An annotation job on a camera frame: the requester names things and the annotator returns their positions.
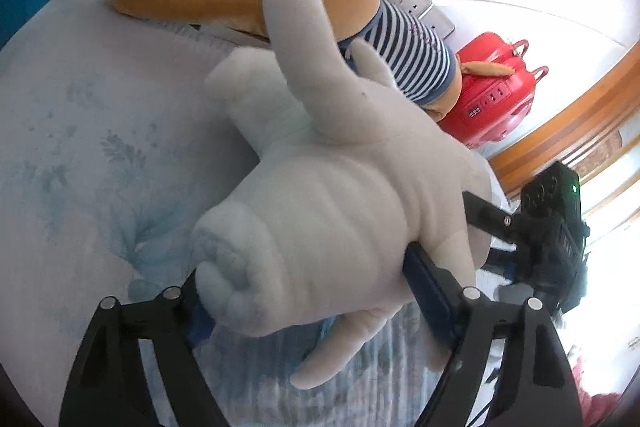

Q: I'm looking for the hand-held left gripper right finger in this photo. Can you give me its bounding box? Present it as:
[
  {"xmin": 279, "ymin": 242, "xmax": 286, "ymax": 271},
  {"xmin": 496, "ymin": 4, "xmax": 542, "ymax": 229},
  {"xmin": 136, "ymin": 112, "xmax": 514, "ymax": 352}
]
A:
[{"xmin": 402, "ymin": 242, "xmax": 584, "ymax": 427}]

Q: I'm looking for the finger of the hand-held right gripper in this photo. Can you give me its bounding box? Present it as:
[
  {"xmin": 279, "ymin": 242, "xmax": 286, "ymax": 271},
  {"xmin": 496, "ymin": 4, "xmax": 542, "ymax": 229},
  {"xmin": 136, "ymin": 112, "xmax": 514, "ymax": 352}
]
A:
[
  {"xmin": 482, "ymin": 246, "xmax": 523, "ymax": 283},
  {"xmin": 462, "ymin": 191, "xmax": 525, "ymax": 243}
]

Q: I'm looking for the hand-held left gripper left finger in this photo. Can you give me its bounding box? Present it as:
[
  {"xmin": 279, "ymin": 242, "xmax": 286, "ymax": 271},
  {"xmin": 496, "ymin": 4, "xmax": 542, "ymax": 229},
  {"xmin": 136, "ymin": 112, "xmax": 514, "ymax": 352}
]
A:
[{"xmin": 59, "ymin": 269, "xmax": 232, "ymax": 427}]

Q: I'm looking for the white plush toy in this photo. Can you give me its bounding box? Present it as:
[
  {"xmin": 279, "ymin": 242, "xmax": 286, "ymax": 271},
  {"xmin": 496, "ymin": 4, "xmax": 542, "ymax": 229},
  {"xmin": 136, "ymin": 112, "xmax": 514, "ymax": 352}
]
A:
[{"xmin": 190, "ymin": 0, "xmax": 496, "ymax": 391}]

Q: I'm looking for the wooden headboard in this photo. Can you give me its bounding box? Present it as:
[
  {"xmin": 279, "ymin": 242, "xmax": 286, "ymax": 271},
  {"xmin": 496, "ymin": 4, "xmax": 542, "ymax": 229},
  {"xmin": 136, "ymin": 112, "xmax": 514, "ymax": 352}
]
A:
[{"xmin": 487, "ymin": 52, "xmax": 640, "ymax": 208}]

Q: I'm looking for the red toy suitcase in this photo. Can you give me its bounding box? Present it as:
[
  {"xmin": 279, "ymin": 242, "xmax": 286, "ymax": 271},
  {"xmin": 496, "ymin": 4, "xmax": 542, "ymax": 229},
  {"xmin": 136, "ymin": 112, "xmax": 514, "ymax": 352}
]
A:
[{"xmin": 440, "ymin": 32, "xmax": 550, "ymax": 150}]

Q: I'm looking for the pink cloth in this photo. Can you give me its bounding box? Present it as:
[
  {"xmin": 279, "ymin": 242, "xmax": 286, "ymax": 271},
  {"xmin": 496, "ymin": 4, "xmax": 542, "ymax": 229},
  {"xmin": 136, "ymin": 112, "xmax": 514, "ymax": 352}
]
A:
[{"xmin": 574, "ymin": 347, "xmax": 628, "ymax": 425}]

